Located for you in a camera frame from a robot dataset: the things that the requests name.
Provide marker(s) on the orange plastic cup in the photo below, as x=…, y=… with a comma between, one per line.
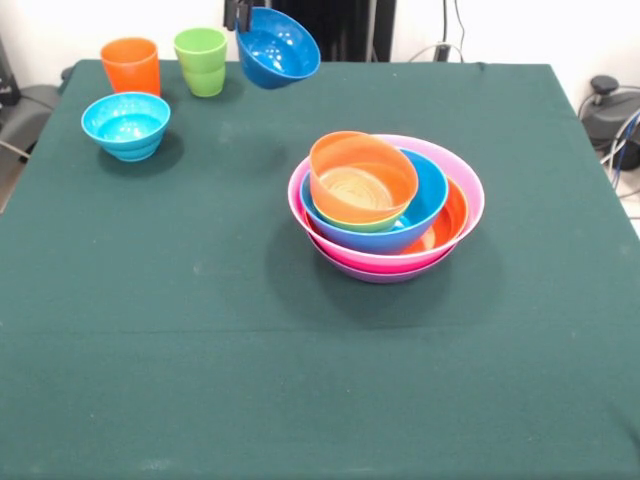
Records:
x=131, y=67

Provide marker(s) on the green plastic cup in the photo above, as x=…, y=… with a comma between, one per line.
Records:
x=202, y=65

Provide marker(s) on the dark green tablecloth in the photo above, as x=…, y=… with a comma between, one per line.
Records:
x=100, y=400

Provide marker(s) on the black power plug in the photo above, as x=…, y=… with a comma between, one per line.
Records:
x=442, y=51

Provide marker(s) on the light blue small bowl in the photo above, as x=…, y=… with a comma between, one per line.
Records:
x=125, y=130

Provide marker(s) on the black floor stand base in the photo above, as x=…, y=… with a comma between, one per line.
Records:
x=25, y=115
x=610, y=115

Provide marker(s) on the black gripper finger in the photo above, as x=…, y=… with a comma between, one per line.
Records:
x=245, y=17
x=229, y=15

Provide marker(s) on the dark blue small bowl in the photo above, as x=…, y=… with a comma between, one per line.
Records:
x=280, y=55

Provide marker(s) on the orange medium bowl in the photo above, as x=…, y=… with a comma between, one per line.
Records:
x=447, y=230

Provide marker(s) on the green small bowl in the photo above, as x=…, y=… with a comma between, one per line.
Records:
x=370, y=227

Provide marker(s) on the orange small bowl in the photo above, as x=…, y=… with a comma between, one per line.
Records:
x=350, y=155

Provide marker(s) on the pink large bowl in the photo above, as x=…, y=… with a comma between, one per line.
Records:
x=372, y=261

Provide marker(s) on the blue medium bowl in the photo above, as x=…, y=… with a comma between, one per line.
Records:
x=430, y=185

